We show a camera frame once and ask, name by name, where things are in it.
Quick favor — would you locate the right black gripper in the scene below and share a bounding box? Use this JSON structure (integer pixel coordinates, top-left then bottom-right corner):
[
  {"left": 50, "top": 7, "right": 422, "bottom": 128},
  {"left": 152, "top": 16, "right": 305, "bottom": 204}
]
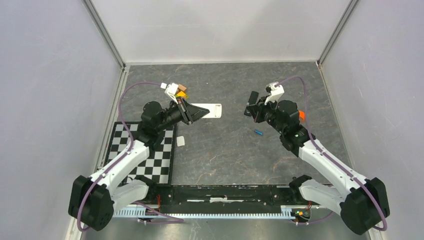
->
[{"left": 246, "top": 95, "right": 285, "bottom": 135}]

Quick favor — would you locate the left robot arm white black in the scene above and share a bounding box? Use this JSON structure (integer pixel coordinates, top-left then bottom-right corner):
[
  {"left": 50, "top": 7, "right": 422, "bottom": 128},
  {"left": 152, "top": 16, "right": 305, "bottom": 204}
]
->
[{"left": 68, "top": 97, "right": 221, "bottom": 232}]

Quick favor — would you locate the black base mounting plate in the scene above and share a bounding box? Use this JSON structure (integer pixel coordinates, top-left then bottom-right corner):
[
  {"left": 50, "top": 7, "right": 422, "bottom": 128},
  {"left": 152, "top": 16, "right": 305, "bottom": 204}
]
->
[{"left": 141, "top": 184, "right": 310, "bottom": 214}]

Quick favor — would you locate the aluminium slotted cable duct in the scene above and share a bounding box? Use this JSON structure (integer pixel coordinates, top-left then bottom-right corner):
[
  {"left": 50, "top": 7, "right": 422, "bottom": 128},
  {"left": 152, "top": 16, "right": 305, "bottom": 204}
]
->
[{"left": 112, "top": 206, "right": 299, "bottom": 220}]

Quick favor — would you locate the white remote control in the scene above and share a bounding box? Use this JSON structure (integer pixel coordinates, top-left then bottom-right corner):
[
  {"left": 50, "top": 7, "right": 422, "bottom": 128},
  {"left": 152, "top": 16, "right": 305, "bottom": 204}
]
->
[{"left": 192, "top": 103, "right": 223, "bottom": 119}]

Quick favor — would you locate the blue battery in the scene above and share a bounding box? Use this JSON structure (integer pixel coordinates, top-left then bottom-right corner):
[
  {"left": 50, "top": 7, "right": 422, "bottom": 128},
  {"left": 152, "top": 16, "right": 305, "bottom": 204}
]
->
[{"left": 254, "top": 129, "right": 264, "bottom": 136}]

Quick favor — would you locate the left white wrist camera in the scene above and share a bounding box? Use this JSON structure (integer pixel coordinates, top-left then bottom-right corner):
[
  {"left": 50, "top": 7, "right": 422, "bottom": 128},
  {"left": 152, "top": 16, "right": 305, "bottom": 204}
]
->
[{"left": 160, "top": 82, "right": 179, "bottom": 103}]

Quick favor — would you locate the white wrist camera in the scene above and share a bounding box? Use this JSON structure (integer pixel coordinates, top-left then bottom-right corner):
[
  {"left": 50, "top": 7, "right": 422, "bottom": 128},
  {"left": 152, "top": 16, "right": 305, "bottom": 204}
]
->
[
  {"left": 264, "top": 82, "right": 285, "bottom": 105},
  {"left": 160, "top": 82, "right": 179, "bottom": 103}
]

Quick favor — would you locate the black white checkerboard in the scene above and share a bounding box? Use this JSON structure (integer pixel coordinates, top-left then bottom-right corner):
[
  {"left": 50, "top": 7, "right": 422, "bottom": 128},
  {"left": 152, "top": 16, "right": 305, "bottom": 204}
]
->
[{"left": 103, "top": 121, "right": 178, "bottom": 186}]

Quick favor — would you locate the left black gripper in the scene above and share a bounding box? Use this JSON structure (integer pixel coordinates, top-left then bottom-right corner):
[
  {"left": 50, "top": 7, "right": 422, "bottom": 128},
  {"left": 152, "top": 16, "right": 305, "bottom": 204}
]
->
[{"left": 156, "top": 96, "right": 210, "bottom": 133}]

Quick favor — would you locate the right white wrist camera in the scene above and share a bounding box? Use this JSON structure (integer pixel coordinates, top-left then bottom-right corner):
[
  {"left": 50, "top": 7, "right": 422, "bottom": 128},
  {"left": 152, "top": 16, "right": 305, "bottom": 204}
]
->
[{"left": 264, "top": 82, "right": 285, "bottom": 105}]

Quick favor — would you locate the white battery cover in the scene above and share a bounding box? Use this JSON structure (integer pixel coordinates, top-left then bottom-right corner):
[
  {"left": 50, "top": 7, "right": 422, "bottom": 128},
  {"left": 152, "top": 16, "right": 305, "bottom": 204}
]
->
[{"left": 176, "top": 135, "right": 185, "bottom": 147}]

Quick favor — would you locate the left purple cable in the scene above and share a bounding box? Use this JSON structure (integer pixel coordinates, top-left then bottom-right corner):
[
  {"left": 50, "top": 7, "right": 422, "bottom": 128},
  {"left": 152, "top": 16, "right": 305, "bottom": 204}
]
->
[{"left": 76, "top": 81, "right": 163, "bottom": 232}]

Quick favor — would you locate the green yellow block stack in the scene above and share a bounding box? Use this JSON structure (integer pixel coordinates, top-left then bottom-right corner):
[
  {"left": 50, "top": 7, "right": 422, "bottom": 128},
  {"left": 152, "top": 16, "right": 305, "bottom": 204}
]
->
[{"left": 175, "top": 91, "right": 189, "bottom": 100}]

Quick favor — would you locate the tan wooden block pair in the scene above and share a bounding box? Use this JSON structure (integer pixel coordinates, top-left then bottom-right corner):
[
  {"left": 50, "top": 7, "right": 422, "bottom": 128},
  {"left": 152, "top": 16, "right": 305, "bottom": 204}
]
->
[{"left": 178, "top": 84, "right": 187, "bottom": 93}]

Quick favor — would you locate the orange tape roll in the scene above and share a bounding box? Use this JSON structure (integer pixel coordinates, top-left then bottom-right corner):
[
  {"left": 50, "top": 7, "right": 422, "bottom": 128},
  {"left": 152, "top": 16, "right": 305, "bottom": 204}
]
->
[{"left": 299, "top": 110, "right": 306, "bottom": 122}]

